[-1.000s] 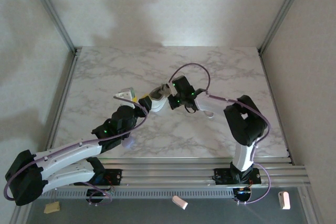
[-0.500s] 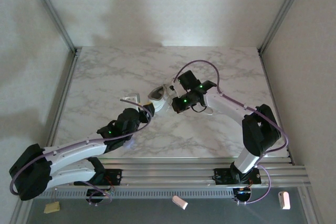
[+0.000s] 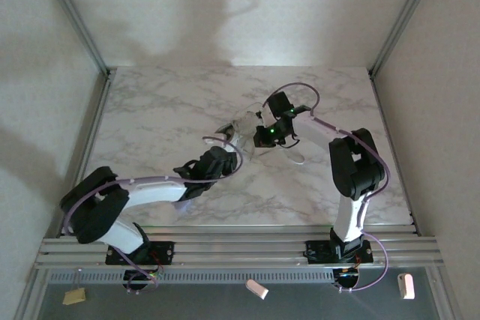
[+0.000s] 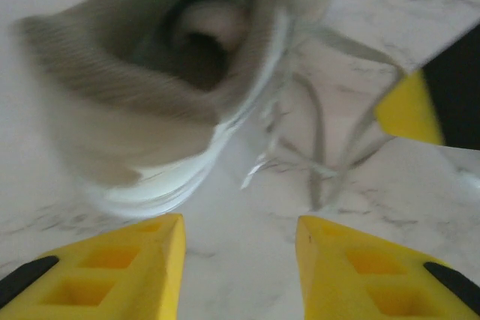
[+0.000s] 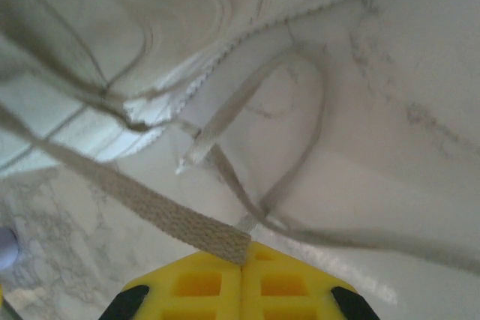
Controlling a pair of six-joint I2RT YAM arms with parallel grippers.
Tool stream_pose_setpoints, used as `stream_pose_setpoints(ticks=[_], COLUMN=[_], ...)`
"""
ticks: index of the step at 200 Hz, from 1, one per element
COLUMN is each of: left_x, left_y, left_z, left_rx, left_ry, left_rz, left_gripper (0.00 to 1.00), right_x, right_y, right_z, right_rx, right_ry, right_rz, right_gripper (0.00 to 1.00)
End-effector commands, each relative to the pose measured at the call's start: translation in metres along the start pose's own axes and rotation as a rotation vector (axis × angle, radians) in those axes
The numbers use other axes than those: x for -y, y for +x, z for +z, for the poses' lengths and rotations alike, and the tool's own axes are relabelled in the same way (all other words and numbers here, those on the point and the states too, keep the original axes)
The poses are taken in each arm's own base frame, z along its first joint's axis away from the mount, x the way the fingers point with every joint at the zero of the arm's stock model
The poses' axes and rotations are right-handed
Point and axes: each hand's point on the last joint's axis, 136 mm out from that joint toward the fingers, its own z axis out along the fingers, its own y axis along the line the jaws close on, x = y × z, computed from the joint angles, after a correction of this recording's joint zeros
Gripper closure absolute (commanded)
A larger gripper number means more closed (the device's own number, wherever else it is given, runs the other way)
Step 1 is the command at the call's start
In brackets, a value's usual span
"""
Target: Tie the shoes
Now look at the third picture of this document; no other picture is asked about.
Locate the white sneaker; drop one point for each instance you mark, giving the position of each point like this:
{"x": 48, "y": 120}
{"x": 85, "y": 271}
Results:
{"x": 245, "y": 129}

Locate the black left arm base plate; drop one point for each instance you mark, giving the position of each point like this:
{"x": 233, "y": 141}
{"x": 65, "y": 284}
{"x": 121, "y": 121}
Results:
{"x": 165, "y": 250}

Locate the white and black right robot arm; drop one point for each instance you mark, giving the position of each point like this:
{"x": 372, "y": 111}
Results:
{"x": 356, "y": 166}

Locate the yellow paper tag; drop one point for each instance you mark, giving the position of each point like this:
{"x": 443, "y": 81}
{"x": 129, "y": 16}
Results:
{"x": 74, "y": 296}

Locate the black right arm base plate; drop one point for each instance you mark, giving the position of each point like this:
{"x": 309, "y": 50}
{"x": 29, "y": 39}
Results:
{"x": 318, "y": 250}

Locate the aluminium corner post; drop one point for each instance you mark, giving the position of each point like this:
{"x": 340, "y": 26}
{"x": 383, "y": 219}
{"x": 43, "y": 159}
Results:
{"x": 405, "y": 16}
{"x": 75, "y": 20}

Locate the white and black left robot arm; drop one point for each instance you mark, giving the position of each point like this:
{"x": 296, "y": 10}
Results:
{"x": 150, "y": 190}

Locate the aluminium front rail frame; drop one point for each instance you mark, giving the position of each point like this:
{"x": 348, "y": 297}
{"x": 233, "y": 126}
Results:
{"x": 232, "y": 249}

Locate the aluminium side rail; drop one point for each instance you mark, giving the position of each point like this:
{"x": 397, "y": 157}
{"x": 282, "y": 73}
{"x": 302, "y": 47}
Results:
{"x": 97, "y": 125}

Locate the white shoelace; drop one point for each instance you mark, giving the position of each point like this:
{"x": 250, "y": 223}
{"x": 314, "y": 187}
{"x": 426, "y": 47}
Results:
{"x": 253, "y": 106}

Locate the white pink plastic block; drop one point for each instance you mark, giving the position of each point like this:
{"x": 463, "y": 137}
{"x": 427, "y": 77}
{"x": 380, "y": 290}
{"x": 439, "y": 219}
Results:
{"x": 406, "y": 286}
{"x": 257, "y": 289}

